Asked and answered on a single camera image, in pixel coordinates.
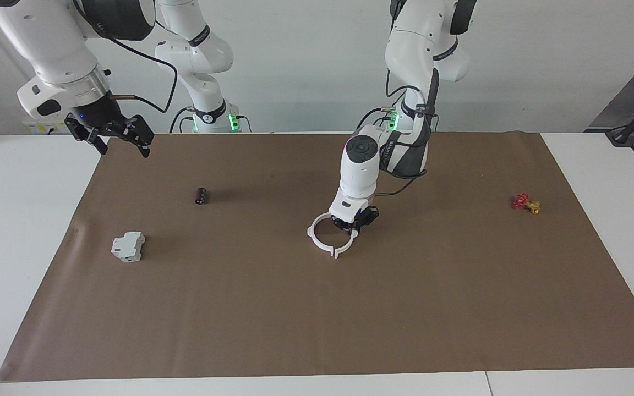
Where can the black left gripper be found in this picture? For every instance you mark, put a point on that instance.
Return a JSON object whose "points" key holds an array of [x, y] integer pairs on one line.
{"points": [[358, 220]]}

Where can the white wall socket box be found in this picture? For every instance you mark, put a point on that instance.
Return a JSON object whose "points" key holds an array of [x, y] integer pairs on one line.
{"points": [[36, 127]]}

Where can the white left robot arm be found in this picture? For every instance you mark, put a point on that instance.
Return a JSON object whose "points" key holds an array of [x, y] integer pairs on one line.
{"points": [[358, 176]]}

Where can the black cylindrical capacitor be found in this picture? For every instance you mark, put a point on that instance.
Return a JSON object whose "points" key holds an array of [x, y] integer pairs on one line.
{"points": [[202, 196]]}

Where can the white circuit breaker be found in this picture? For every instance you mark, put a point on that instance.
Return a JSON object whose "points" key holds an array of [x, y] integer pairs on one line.
{"points": [[127, 247]]}

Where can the brass valve with red handwheel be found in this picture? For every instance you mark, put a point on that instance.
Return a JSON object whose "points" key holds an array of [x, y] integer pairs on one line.
{"points": [[522, 201]]}

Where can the brown paper mat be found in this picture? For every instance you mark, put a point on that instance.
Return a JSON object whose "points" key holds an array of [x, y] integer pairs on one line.
{"points": [[317, 308]]}

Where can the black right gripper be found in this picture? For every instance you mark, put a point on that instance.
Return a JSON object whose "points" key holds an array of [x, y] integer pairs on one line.
{"points": [[102, 118]]}

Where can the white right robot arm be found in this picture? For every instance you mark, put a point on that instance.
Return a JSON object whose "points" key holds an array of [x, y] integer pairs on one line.
{"points": [[47, 38]]}

